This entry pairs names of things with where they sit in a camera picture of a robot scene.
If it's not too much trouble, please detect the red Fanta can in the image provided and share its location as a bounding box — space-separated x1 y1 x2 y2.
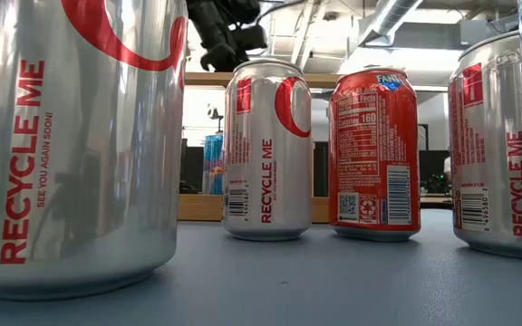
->
327 66 422 244

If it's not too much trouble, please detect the silver Diet Coke can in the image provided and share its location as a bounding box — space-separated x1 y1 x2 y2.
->
448 30 522 261
0 0 189 302
222 57 314 242

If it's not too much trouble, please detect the black monitor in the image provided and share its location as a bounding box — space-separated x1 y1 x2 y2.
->
419 149 451 196

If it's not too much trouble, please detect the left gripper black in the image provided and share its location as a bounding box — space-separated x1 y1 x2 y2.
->
200 24 269 72

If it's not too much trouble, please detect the silver ceiling duct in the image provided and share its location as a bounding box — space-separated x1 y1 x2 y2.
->
358 0 425 46

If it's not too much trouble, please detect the wooden slatted shelf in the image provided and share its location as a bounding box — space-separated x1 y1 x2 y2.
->
178 71 343 223

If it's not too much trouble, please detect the blue silver Red Bull can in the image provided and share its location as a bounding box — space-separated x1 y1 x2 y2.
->
202 133 225 196

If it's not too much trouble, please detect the blue-grey table mat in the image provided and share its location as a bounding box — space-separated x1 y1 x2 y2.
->
0 207 522 326

